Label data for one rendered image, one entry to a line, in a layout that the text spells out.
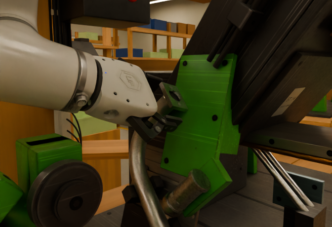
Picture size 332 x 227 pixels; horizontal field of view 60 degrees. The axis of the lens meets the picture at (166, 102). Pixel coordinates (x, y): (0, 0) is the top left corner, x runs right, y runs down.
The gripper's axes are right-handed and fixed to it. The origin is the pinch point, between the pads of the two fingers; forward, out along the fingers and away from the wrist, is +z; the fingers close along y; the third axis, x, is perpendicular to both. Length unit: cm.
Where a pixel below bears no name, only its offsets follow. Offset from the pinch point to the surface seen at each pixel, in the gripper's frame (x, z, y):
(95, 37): 383, 371, 658
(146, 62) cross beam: 15.1, 22.7, 35.1
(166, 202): 6.4, -1.1, -15.1
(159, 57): 214, 368, 393
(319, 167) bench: 6, 84, -7
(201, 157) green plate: -0.5, 2.7, -11.1
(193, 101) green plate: -4.1, 2.7, -2.3
